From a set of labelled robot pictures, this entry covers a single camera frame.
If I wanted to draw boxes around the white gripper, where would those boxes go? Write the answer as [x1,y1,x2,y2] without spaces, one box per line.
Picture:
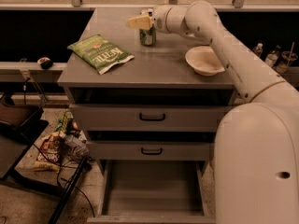
[126,5,172,34]

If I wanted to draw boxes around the green soda can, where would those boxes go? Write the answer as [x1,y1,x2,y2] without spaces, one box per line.
[138,8,158,47]

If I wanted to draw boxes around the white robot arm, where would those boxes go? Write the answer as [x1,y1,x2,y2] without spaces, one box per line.
[126,1,299,224]

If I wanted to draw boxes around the grey drawer cabinet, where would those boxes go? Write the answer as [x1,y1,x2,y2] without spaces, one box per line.
[58,7,235,170]

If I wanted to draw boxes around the grey top drawer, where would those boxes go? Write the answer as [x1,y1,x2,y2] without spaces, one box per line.
[70,104,230,132]

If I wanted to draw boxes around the grey middle drawer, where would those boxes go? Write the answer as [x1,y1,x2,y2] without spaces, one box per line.
[88,141,214,161]

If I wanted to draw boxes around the grey open bottom drawer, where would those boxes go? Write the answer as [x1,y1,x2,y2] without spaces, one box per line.
[87,161,216,224]

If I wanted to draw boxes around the green Kettle chips bag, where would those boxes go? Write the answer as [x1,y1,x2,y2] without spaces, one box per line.
[67,35,135,75]

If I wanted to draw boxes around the white paper bowl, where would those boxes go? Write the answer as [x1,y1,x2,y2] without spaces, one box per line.
[185,46,224,77]

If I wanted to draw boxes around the black yellow tape measure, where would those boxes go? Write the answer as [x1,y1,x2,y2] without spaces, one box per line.
[37,57,53,70]

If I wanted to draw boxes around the clear plastic water bottle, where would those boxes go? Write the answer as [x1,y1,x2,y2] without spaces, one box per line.
[252,43,263,57]

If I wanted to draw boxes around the green snack packet on floor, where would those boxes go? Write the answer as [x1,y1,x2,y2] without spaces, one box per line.
[55,111,73,133]

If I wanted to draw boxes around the crumpled plastic bottle on floor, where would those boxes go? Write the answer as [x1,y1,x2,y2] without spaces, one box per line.
[59,133,90,161]

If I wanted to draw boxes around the plastic cup with straw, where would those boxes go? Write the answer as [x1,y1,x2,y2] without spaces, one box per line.
[276,44,298,74]

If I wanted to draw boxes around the snack bag on floor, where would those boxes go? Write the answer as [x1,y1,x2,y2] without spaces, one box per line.
[34,132,63,172]

